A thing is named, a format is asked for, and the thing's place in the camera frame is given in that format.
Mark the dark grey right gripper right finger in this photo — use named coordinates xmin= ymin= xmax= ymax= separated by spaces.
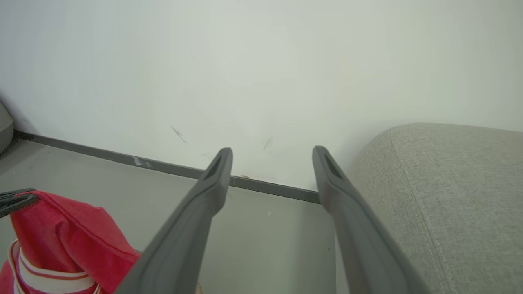
xmin=313 ymin=146 xmax=431 ymax=294

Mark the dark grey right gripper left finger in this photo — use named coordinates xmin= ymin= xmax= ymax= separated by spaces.
xmin=116 ymin=148 xmax=233 ymax=294

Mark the red jersey with striped trim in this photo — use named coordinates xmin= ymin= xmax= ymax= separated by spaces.
xmin=0 ymin=190 xmax=142 ymax=294

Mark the grey rounded furniture piece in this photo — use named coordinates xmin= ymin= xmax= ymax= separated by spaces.
xmin=0 ymin=101 xmax=15 ymax=156

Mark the grey fabric ottoman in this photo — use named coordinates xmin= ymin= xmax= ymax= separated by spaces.
xmin=349 ymin=122 xmax=523 ymax=294

